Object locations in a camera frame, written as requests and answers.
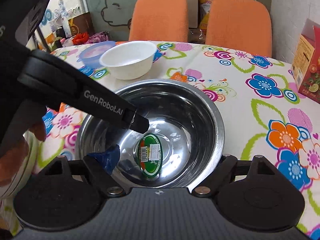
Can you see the red cracker box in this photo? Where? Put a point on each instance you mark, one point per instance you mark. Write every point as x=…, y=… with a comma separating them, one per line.
x=305, y=64

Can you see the white ceramic bowl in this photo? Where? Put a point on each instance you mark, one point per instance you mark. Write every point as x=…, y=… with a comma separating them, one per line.
x=130, y=60

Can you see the blue plastic bowl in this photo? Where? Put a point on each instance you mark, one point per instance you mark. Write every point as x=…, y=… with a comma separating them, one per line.
x=91, y=55

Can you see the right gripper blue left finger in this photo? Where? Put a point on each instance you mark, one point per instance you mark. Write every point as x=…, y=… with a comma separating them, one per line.
x=100, y=167

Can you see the floral tablecloth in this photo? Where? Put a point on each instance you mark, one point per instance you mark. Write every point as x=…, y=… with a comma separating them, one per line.
x=257, y=97

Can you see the right orange chair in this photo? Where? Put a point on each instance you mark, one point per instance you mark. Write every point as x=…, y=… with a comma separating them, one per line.
x=240, y=24

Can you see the stainless steel bowl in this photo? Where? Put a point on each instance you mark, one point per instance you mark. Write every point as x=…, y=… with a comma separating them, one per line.
x=187, y=123

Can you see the red plastic bag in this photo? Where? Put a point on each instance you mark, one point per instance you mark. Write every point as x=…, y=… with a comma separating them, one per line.
x=80, y=38

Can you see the left orange chair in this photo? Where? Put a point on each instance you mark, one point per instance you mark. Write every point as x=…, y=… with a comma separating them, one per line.
x=160, y=20

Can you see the yellow snack bag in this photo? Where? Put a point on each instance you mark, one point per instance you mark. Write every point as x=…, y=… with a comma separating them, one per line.
x=204, y=9

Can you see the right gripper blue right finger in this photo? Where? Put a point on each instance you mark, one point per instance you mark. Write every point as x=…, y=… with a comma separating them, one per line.
x=220, y=176

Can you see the white plate with floral rim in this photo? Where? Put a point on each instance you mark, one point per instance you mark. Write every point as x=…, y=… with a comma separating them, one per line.
x=20, y=178

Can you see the brown gift bag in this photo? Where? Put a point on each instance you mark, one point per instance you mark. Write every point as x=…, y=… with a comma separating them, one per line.
x=81, y=24

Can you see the person's left hand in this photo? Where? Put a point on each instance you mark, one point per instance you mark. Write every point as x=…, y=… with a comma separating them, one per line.
x=13, y=159

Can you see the orange chair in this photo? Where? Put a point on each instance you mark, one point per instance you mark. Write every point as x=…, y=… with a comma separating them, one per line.
x=160, y=20
x=240, y=24

